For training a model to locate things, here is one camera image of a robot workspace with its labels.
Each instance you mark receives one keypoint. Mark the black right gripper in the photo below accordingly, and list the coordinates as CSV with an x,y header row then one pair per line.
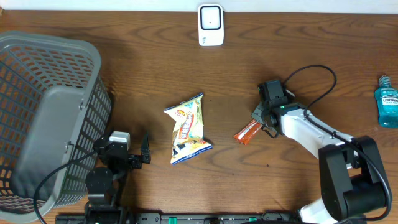
x,y
255,116

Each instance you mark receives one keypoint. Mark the grey plastic shopping basket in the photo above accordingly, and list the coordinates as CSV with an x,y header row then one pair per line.
x,y
54,106

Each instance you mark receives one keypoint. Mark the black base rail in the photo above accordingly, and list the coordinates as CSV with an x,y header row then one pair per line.
x,y
155,218

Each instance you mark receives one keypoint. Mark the red snack bar wrapper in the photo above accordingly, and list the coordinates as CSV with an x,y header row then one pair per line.
x,y
248,132

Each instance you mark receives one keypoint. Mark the yellow white snack bag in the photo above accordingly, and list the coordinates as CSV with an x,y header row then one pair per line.
x,y
187,137

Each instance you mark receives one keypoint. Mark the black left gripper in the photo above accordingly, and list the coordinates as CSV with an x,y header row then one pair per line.
x,y
135,161

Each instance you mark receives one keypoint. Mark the white barcode scanner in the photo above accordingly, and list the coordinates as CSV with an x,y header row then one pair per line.
x,y
210,25

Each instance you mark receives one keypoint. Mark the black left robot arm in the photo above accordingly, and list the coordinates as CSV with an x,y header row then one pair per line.
x,y
105,184

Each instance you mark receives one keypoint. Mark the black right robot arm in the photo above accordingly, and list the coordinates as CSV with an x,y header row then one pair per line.
x,y
352,176

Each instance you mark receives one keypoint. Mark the blue mouthwash bottle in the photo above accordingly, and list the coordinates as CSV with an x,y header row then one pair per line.
x,y
386,99

